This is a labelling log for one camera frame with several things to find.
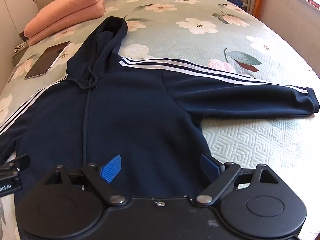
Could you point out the bedside table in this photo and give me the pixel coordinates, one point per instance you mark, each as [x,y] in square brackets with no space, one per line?
[20,47]

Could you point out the navy white-striped hoodie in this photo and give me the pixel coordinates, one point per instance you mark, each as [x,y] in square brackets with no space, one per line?
[130,110]

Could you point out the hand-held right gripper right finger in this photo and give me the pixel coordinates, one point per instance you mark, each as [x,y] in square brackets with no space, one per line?
[209,168]

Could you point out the pink pillows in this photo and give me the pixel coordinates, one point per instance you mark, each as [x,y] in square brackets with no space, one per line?
[65,12]

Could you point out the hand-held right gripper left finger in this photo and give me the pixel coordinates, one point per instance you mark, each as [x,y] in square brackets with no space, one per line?
[111,169]

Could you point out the dark red folded cloth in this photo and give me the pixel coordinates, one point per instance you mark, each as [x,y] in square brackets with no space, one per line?
[47,60]

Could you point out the floral quilted bed sheet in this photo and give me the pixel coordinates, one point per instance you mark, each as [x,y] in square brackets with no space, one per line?
[190,35]

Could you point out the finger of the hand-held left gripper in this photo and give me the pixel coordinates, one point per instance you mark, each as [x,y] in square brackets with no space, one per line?
[18,162]

